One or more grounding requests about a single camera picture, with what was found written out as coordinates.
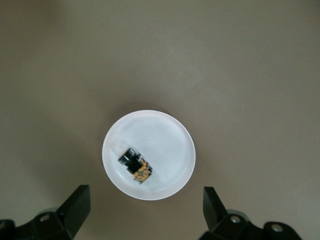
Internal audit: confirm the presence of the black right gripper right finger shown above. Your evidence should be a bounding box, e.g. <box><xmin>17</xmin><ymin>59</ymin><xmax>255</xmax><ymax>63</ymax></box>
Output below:
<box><xmin>201</xmin><ymin>186</ymin><xmax>303</xmax><ymax>240</ymax></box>

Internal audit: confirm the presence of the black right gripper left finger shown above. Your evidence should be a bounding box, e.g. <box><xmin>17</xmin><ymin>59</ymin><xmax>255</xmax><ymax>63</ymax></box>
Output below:
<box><xmin>0</xmin><ymin>184</ymin><xmax>91</xmax><ymax>240</ymax></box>

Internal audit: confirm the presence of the orange and black push-button switch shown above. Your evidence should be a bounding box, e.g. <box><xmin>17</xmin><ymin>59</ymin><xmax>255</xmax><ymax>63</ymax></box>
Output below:
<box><xmin>117</xmin><ymin>147</ymin><xmax>154</xmax><ymax>185</ymax></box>

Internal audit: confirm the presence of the pink round plate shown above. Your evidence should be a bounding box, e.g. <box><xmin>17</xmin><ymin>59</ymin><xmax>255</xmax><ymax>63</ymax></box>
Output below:
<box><xmin>101</xmin><ymin>109</ymin><xmax>197</xmax><ymax>201</ymax></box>

